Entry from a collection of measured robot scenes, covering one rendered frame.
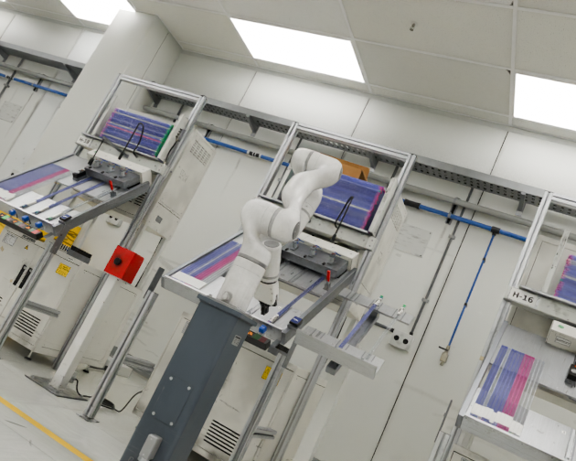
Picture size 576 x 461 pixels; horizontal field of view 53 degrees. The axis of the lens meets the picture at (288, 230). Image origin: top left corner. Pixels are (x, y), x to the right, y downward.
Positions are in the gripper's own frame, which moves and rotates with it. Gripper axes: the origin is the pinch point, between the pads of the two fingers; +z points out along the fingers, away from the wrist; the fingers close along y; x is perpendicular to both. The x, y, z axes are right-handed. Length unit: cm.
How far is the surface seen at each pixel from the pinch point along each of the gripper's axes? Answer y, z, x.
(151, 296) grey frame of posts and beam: -61, 18, -4
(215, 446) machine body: -11, 75, -14
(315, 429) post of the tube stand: 36, 36, -11
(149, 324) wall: -186, 166, 125
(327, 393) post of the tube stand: 34.9, 25.2, -1.5
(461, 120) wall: -9, -22, 298
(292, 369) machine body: 7.9, 39.9, 17.3
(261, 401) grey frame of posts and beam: 12.5, 31.4, -16.0
